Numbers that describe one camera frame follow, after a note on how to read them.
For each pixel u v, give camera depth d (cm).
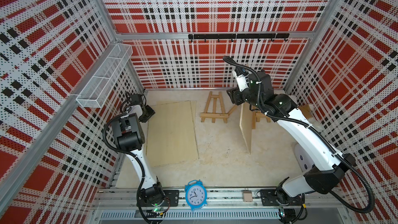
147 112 94
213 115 105
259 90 48
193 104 112
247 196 75
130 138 57
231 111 99
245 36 92
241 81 59
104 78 75
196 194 73
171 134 96
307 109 96
